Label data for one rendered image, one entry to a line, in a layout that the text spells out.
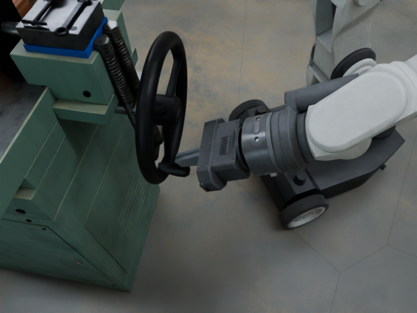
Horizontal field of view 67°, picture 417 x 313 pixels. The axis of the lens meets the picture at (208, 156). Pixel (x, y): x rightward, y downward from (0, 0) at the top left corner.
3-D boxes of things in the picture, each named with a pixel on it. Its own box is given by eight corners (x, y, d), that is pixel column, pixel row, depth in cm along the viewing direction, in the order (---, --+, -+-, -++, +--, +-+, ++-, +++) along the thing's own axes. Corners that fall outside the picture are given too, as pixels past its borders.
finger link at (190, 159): (173, 155, 52) (204, 149, 49) (183, 164, 55) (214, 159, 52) (171, 164, 52) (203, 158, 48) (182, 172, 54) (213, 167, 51)
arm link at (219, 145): (219, 203, 51) (291, 196, 45) (187, 176, 44) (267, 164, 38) (228, 138, 57) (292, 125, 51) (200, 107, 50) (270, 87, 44)
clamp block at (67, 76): (107, 107, 53) (91, 66, 46) (33, 97, 55) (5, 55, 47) (133, 51, 61) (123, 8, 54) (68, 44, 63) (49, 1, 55)
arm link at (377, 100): (334, 166, 43) (437, 112, 38) (321, 161, 36) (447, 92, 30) (311, 127, 46) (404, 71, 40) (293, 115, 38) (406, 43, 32)
